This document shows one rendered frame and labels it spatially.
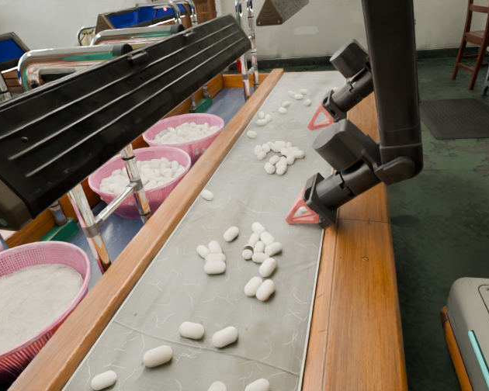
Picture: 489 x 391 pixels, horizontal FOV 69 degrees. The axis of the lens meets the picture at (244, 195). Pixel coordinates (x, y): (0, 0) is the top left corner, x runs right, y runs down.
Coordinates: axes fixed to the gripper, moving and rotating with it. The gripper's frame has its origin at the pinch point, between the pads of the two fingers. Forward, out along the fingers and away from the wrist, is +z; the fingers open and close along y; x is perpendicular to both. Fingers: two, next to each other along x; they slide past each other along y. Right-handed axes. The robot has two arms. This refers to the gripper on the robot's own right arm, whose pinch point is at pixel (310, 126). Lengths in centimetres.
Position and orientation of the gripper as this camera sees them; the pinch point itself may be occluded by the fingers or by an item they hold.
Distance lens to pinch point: 97.5
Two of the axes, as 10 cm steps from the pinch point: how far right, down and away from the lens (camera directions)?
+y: -2.7, 5.4, -8.0
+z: -6.5, 5.1, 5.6
